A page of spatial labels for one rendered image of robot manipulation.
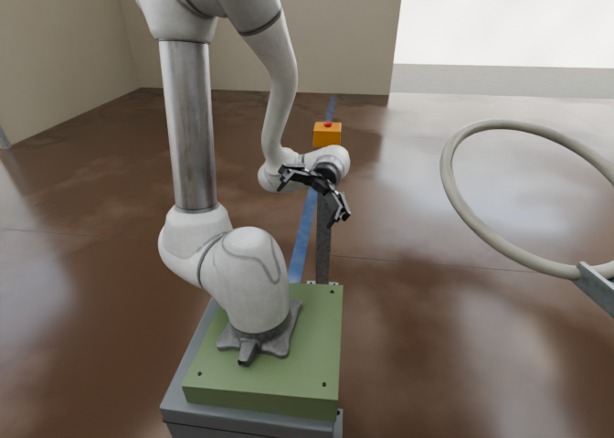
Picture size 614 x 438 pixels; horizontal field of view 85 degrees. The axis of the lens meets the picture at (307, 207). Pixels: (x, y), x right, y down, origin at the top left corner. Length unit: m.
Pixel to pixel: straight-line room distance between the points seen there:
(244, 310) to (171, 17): 0.61
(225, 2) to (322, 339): 0.74
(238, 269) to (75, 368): 1.58
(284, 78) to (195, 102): 0.20
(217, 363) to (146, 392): 1.10
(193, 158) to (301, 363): 0.53
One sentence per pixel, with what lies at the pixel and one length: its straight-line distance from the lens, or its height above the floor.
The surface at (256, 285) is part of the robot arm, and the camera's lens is 0.74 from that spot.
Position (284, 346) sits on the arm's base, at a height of 0.89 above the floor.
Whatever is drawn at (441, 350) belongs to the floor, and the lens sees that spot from 2.05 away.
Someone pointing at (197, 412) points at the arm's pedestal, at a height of 0.80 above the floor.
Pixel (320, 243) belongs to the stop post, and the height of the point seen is 0.43.
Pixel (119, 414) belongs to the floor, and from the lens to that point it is 1.96.
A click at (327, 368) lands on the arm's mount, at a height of 0.89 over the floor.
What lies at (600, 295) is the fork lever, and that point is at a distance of 0.88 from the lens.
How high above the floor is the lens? 1.59
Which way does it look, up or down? 33 degrees down
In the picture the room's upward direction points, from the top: straight up
